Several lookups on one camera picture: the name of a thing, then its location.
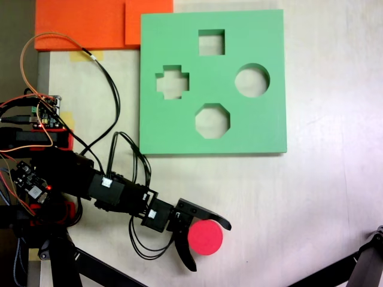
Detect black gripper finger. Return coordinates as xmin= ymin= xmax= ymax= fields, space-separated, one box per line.
xmin=172 ymin=228 xmax=198 ymax=272
xmin=191 ymin=204 xmax=232 ymax=231

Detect red cylinder block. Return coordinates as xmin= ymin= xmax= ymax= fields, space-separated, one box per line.
xmin=187 ymin=219 xmax=224 ymax=257

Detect small orange foam block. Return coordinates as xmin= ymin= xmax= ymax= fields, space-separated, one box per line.
xmin=124 ymin=0 xmax=174 ymax=46

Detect large orange foam block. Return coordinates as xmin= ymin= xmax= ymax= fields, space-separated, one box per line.
xmin=34 ymin=0 xmax=126 ymax=51

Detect slim black tripod leg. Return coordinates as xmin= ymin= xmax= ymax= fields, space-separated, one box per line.
xmin=74 ymin=247 xmax=149 ymax=287
xmin=287 ymin=251 xmax=360 ymax=287

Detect green shape sorting board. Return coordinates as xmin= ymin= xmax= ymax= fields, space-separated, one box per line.
xmin=139 ymin=9 xmax=288 ymax=156

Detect red printed table clamp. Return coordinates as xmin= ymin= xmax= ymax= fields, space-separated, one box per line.
xmin=29 ymin=129 xmax=75 ymax=152
xmin=28 ymin=200 xmax=76 ymax=225

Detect thick black tripod leg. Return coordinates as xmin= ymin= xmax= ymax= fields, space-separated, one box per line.
xmin=346 ymin=225 xmax=383 ymax=287
xmin=49 ymin=231 xmax=83 ymax=287

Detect yellow tape patch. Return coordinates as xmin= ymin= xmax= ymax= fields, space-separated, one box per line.
xmin=59 ymin=112 xmax=75 ymax=130

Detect black power circuit board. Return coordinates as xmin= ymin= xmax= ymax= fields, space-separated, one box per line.
xmin=14 ymin=160 xmax=52 ymax=206

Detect circuit board with green terminal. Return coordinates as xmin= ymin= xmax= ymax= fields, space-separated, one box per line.
xmin=29 ymin=94 xmax=68 ymax=132

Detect wide yellow tape strip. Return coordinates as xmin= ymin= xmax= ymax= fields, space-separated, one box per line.
xmin=70 ymin=50 xmax=105 ymax=63

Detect black gripper servo cable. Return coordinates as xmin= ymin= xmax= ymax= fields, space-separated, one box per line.
xmin=128 ymin=215 xmax=177 ymax=260

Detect black servo cable loop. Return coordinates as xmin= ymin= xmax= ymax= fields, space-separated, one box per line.
xmin=107 ymin=131 xmax=153 ymax=195

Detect blue white braided cable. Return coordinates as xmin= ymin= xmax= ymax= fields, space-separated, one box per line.
xmin=13 ymin=237 xmax=28 ymax=286

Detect black usb cable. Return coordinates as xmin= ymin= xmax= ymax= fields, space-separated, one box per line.
xmin=0 ymin=115 xmax=39 ymax=124

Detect long black twin cable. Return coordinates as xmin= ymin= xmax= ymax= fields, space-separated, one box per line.
xmin=80 ymin=47 xmax=121 ymax=156

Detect thin orange wire loop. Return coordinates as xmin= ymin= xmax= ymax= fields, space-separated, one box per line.
xmin=20 ymin=32 xmax=84 ymax=98

